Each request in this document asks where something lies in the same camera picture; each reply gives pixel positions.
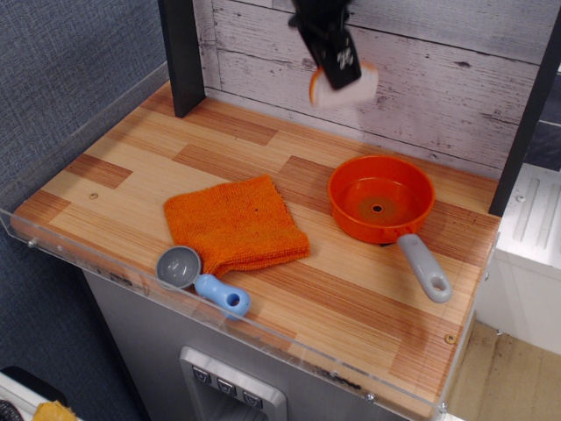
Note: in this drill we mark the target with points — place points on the white grooved board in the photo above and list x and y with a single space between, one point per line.
530 225

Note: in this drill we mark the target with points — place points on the right dark grey post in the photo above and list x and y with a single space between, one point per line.
539 94

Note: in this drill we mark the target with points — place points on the silver dispenser panel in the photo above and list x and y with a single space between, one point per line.
221 392

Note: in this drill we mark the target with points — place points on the dark grey post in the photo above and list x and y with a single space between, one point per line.
539 94
177 18

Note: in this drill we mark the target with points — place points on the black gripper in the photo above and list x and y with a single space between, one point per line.
329 43

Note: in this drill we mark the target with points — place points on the left dark grey post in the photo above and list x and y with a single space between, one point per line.
177 18

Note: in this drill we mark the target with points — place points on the clear acrylic guard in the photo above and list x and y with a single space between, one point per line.
92 150

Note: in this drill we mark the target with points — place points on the grey toy fridge cabinet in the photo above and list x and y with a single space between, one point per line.
149 337

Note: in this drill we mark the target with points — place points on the orange knitted cloth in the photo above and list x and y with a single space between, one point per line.
236 226

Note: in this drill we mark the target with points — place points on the grey scoop blue handle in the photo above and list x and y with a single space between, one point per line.
180 267

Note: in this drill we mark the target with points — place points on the orange toy pan grey handle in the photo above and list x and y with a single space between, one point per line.
383 200

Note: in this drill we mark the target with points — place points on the toy bread slice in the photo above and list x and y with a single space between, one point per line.
323 96

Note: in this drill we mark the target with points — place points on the yellow object at corner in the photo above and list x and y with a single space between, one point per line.
53 411

